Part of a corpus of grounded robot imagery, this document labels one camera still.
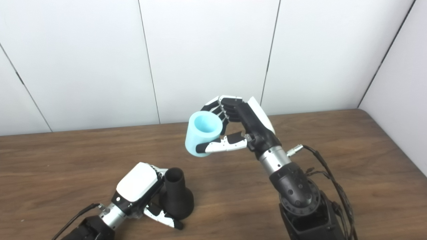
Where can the white and black right hand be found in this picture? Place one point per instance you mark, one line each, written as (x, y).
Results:
(257, 130)

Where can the white and black left hand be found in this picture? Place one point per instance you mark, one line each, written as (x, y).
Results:
(136, 181)

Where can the black funnel-shaped nozzle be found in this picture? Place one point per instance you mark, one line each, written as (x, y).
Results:
(176, 200)

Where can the light blue cylinder cup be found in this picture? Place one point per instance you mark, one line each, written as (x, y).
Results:
(200, 136)

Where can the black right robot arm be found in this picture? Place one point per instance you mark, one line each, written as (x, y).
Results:
(293, 186)

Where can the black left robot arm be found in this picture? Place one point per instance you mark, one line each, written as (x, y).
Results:
(113, 216)

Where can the black wall panel hinge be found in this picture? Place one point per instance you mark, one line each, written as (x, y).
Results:
(19, 78)

